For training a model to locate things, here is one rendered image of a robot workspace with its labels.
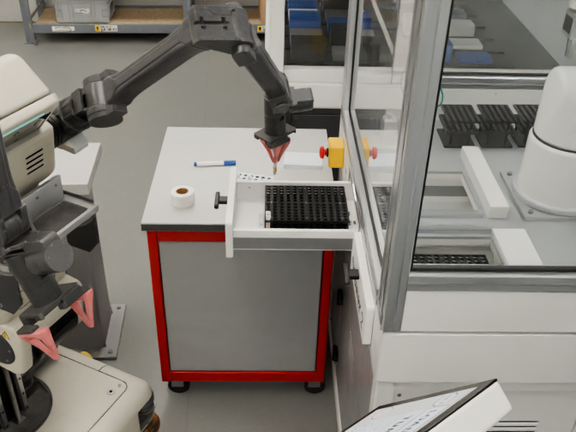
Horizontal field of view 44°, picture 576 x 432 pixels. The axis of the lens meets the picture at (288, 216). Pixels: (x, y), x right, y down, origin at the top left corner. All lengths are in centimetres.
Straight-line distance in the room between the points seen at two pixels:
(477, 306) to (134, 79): 84
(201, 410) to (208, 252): 65
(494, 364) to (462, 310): 17
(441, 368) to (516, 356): 16
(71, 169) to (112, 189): 135
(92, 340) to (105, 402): 57
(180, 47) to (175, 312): 110
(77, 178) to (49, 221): 72
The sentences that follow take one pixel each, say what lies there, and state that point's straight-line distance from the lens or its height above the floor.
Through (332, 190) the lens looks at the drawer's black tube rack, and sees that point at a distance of 196.
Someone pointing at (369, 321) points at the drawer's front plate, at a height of 89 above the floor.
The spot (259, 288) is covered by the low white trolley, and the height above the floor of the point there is 50.
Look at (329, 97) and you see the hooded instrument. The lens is 264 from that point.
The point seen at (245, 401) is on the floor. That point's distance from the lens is 257.
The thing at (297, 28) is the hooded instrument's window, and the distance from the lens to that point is 256.
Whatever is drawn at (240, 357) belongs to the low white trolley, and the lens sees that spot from 244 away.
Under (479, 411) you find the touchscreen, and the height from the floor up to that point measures 119.
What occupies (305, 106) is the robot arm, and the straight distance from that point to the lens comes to 187.
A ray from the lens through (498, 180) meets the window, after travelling 131.
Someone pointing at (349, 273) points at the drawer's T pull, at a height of 91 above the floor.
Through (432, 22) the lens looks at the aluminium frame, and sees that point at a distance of 113.
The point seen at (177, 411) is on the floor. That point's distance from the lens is 256.
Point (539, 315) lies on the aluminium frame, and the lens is 151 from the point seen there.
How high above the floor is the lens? 193
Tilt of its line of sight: 34 degrees down
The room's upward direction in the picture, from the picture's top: 2 degrees clockwise
